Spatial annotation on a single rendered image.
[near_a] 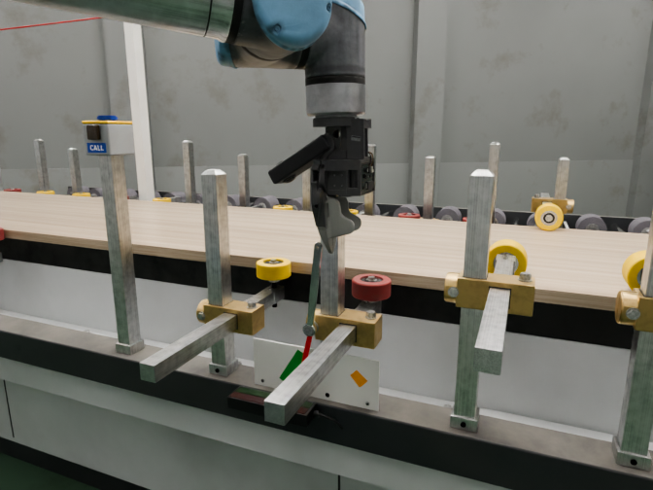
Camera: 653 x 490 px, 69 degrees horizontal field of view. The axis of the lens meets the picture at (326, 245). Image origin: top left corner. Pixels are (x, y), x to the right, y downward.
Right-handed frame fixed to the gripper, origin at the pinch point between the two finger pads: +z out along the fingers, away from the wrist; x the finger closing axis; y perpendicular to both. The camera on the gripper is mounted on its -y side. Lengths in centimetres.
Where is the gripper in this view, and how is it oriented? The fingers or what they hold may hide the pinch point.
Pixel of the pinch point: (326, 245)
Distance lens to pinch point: 78.1
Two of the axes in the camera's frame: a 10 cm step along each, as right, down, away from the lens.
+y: 9.2, 0.6, -3.9
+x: 3.9, -2.1, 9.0
